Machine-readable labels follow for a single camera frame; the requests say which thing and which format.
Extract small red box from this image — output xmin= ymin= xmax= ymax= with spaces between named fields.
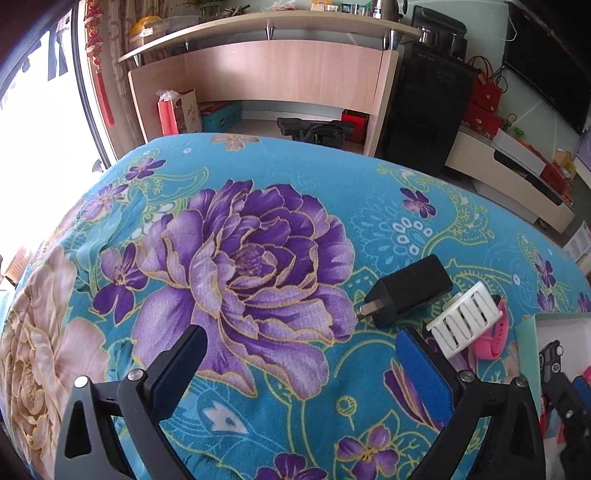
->
xmin=341 ymin=109 xmax=370 ymax=141

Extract yellow round container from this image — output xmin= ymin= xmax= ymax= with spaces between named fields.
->
xmin=128 ymin=16 xmax=167 ymax=44

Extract black cabinet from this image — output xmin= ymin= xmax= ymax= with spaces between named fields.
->
xmin=381 ymin=4 xmax=481 ymax=174

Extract black television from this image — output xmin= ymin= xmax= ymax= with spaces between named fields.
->
xmin=503 ymin=0 xmax=591 ymax=134

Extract red gift bags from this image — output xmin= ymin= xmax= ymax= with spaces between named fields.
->
xmin=462 ymin=55 xmax=506 ymax=137

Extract floral blanket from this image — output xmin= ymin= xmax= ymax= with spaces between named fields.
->
xmin=0 ymin=133 xmax=591 ymax=480

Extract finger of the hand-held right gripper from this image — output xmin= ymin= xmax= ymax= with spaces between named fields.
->
xmin=545 ymin=369 xmax=591 ymax=444

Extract pink watch band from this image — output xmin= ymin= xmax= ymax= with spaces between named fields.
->
xmin=471 ymin=298 xmax=509 ymax=361

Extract beige television stand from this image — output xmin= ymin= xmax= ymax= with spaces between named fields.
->
xmin=443 ymin=124 xmax=578 ymax=234

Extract wooden desk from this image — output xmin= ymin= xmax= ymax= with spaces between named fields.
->
xmin=117 ymin=11 xmax=421 ymax=158

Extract white slotted plastic piece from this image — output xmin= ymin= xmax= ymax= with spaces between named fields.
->
xmin=426 ymin=281 xmax=504 ymax=363

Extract black plug charger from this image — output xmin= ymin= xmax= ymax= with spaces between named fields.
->
xmin=355 ymin=255 xmax=454 ymax=329

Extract red flat box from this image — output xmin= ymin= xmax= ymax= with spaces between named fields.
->
xmin=540 ymin=161 xmax=575 ymax=204

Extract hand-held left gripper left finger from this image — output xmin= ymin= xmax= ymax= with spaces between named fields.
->
xmin=54 ymin=324 xmax=208 ymax=480

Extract white flat box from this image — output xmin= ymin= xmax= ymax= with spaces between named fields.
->
xmin=492 ymin=129 xmax=548 ymax=174

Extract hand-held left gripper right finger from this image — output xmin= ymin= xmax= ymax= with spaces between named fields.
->
xmin=396 ymin=327 xmax=548 ymax=480

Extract red hanging ornament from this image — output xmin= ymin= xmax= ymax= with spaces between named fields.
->
xmin=84 ymin=0 xmax=116 ymax=126

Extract teal storage box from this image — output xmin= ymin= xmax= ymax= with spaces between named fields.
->
xmin=199 ymin=102 xmax=243 ymax=131

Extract black toy car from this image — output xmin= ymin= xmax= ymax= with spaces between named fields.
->
xmin=539 ymin=340 xmax=566 ymax=377

